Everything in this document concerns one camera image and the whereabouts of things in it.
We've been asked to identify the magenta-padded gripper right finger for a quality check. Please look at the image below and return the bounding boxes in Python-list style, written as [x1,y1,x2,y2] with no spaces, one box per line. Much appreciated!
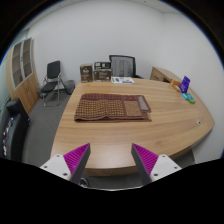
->
[130,143,183,186]

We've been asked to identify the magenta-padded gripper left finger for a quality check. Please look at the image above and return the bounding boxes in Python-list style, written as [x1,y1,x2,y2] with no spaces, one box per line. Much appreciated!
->
[39,143,92,184]

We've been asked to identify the brown patterned towel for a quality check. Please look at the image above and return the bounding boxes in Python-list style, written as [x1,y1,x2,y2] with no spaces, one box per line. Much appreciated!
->
[73,93,153,123]

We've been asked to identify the black leather sofa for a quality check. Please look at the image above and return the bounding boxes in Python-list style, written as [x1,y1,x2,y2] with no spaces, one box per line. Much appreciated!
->
[0,98,31,162]

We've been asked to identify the grey waste bin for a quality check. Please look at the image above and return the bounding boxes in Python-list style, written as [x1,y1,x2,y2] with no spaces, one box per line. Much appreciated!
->
[63,79,77,96]

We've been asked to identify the small green box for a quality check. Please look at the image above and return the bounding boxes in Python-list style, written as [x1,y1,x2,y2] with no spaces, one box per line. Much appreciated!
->
[186,94,197,105]

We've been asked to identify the wooden card holder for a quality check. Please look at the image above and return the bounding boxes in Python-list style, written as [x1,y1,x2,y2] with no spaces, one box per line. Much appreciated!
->
[169,78,183,93]

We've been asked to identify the white and green booklet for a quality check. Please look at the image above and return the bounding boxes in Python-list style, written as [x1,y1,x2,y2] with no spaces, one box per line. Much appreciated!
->
[110,76,135,85]

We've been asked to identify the purple sign card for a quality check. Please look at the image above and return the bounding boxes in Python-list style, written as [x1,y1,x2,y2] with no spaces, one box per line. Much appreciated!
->
[179,75,191,94]

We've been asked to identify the brown cardboard box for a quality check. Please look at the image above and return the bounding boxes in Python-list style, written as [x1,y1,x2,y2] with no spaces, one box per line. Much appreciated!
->
[79,63,94,83]

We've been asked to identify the wooden side desk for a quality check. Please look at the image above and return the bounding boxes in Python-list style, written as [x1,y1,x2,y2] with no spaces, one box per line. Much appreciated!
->
[149,66,183,84]

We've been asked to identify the large dark printed box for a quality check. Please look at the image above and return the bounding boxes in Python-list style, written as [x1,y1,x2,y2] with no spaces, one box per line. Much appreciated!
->
[93,69,112,82]

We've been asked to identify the black folding chair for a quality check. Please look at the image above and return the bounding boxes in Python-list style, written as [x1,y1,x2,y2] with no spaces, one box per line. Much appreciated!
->
[39,60,68,108]

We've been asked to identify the grey mesh office chair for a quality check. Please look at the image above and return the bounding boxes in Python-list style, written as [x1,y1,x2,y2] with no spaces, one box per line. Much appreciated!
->
[108,54,144,80]

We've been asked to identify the wooden cabinet with glass doors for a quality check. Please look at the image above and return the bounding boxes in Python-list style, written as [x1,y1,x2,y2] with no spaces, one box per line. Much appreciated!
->
[5,37,40,115]

